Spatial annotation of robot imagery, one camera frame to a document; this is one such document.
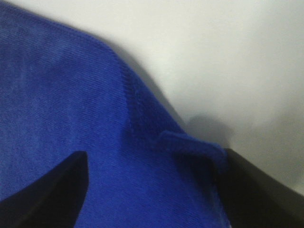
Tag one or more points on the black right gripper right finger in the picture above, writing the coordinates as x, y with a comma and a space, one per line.
253, 199

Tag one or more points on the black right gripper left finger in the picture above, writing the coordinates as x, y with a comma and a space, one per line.
53, 201

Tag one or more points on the blue microfibre towel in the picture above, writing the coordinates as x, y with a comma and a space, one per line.
62, 91

